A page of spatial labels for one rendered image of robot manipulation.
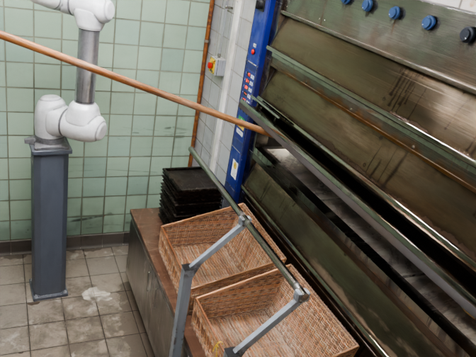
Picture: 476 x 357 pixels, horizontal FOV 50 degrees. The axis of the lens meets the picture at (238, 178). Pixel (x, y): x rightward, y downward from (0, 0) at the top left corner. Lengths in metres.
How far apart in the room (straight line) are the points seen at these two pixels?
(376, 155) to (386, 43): 0.41
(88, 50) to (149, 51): 0.76
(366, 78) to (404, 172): 0.40
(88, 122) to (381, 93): 1.51
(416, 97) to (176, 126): 2.12
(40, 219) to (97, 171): 0.67
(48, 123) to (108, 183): 0.94
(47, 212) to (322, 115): 1.67
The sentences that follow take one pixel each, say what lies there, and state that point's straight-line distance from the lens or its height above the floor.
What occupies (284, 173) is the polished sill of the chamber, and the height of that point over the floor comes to 1.18.
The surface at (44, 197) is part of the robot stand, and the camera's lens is 3.05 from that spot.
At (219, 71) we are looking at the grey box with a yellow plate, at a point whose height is 1.44.
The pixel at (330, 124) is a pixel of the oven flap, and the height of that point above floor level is 1.55.
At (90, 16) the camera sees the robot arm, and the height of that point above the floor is 1.73.
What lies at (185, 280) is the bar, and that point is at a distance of 2.14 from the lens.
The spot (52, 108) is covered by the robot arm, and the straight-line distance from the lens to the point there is 2.85.
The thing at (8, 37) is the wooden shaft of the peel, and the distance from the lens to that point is 2.06.
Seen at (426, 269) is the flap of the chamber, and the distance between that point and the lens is 1.60.
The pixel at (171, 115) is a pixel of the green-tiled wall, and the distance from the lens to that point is 3.56.
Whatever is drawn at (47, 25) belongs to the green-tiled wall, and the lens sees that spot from 3.27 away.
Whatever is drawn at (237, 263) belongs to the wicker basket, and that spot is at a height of 0.59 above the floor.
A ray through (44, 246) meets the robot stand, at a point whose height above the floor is 0.38.
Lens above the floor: 2.18
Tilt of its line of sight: 25 degrees down
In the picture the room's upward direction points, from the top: 10 degrees clockwise
